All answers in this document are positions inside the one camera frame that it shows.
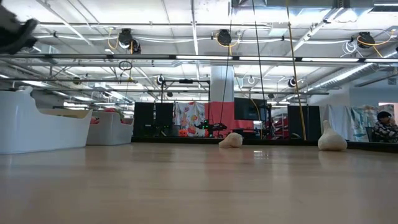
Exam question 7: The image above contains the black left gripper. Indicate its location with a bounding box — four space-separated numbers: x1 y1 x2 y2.
0 5 40 55

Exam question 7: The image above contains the white plastic basket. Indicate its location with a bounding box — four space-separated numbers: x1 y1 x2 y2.
0 86 93 155

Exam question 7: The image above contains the light grey plastic basket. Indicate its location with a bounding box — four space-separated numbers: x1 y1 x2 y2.
86 110 135 146

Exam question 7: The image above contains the black partition panel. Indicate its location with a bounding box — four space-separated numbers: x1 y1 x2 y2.
133 101 174 138

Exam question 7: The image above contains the floral patterned cloth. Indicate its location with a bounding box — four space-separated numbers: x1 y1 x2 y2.
173 101 206 138

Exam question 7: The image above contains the white and red column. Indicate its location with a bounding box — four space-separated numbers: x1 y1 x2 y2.
210 64 234 138

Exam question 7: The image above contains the red cloth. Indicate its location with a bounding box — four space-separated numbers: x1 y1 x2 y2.
204 101 255 133

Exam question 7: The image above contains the white toy garlic bulb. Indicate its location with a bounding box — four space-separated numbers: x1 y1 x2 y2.
218 132 244 149
317 119 348 152

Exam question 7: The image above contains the black monitor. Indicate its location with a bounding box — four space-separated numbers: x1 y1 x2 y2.
234 97 269 122

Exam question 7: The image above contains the white curtain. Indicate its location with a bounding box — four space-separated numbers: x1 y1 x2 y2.
322 104 354 141

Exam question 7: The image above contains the leaf patterned curtain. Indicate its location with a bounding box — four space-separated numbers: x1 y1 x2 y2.
351 104 396 141

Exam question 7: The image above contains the person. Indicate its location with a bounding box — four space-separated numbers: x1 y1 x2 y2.
373 111 398 143

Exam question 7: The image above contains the black ceiling cable reel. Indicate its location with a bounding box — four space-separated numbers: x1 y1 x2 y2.
216 29 233 47
118 27 142 54
357 30 376 49

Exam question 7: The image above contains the distant black gantry frame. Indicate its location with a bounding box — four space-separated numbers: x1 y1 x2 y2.
160 79 211 138

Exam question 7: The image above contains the black hanging cable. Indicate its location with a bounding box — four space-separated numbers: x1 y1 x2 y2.
251 0 266 139

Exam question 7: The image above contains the yellow hanging cable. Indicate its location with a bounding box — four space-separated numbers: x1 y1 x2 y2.
285 0 308 141

